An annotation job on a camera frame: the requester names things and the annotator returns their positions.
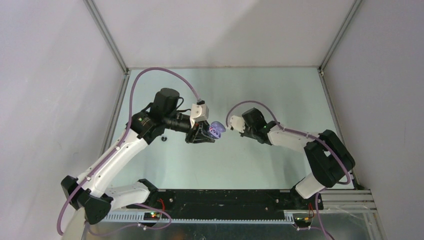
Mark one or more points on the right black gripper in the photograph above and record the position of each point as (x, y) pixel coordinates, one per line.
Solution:
(245, 133)

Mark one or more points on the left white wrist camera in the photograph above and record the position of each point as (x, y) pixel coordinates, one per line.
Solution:
(198, 113)

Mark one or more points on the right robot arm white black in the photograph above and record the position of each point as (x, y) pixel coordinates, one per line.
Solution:
(328, 158)

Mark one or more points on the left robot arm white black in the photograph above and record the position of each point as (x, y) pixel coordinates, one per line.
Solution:
(90, 191)

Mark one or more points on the left controller board with leds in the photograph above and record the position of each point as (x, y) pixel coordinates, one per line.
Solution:
(152, 216)

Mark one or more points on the purple earbud charging case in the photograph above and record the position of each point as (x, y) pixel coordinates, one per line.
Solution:
(220, 129)

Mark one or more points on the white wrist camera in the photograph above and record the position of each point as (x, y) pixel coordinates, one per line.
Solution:
(237, 123)
(198, 113)

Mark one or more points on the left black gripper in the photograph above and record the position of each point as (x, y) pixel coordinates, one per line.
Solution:
(195, 135)

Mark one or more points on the right controller board with leds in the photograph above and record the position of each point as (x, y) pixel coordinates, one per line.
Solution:
(303, 222)

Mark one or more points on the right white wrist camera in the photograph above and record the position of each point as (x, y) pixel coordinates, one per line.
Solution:
(237, 123)

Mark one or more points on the controller board with leds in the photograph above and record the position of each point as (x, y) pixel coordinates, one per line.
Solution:
(152, 216)
(303, 222)

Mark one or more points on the grey slotted cable duct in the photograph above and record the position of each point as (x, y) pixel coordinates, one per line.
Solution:
(140, 217)

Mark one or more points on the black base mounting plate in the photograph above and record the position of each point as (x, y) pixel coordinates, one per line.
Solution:
(230, 204)

